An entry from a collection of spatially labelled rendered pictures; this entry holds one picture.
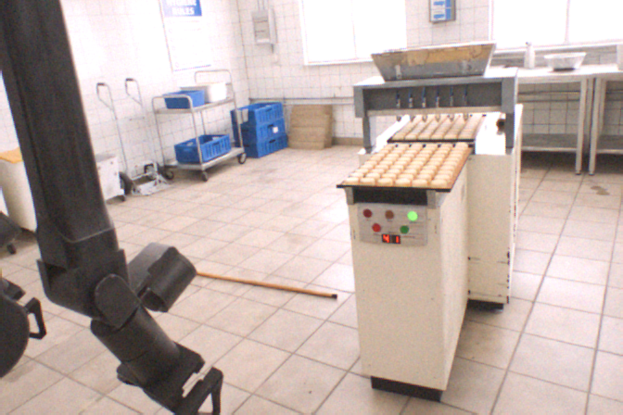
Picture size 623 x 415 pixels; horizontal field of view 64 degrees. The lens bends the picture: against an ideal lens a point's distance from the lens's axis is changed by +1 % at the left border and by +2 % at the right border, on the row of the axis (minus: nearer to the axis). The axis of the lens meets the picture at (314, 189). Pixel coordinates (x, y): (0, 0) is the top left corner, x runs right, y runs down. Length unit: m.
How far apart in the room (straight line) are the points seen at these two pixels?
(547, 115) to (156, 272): 5.20
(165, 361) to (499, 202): 1.98
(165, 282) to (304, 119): 5.98
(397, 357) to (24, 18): 1.80
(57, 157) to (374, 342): 1.70
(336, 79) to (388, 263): 4.70
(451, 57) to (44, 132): 2.02
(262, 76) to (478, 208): 5.01
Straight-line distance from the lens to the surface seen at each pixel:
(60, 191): 0.52
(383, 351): 2.08
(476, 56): 2.35
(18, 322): 0.50
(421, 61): 2.39
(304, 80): 6.63
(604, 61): 5.42
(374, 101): 2.50
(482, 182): 2.41
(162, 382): 0.66
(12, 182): 4.62
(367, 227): 1.79
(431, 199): 1.69
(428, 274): 1.84
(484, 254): 2.54
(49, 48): 0.52
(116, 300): 0.56
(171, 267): 0.62
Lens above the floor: 1.44
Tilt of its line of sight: 18 degrees down
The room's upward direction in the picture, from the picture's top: 6 degrees counter-clockwise
